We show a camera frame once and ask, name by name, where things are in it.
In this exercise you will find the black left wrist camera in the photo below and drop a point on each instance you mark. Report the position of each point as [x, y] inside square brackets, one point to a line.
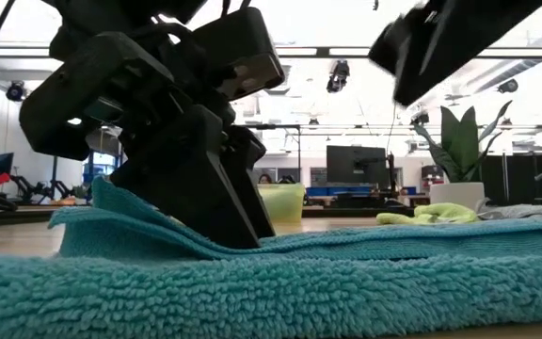
[238, 47]

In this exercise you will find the large black monitor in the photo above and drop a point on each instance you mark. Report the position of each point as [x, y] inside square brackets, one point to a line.
[355, 162]

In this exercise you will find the snake plant in white pot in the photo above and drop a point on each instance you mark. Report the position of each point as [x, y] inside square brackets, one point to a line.
[459, 141]

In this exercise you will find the grey microfiber towel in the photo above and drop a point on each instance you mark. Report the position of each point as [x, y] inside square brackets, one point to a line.
[534, 211]

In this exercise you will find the black workstation frame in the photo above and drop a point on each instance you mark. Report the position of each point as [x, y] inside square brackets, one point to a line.
[275, 127]

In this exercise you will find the black beam with light strips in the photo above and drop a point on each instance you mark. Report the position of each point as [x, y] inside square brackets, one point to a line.
[346, 52]

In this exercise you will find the blue storage bins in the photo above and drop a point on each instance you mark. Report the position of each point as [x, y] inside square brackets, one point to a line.
[337, 190]

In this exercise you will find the person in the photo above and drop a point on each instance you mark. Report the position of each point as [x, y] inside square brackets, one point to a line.
[264, 179]

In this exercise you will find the teal microfiber towel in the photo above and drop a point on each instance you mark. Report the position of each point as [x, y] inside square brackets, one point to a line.
[252, 296]

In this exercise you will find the black hanging camera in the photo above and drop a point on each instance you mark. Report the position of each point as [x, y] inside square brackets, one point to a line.
[337, 75]

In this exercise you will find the black partition screen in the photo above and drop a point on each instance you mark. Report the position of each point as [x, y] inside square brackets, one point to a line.
[525, 174]

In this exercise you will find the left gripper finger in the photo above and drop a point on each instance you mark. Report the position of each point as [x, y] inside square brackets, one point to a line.
[247, 160]
[186, 179]

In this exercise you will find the lime green microfiber towel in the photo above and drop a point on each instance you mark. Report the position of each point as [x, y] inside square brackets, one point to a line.
[435, 213]

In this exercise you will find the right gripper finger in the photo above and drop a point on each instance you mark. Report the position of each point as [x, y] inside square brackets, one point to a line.
[459, 33]

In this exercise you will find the yellow translucent plastic basket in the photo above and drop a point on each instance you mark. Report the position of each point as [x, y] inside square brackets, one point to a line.
[282, 202]

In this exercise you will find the black workstation robot arm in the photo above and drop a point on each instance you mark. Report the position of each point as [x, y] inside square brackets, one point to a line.
[61, 188]
[21, 184]
[287, 179]

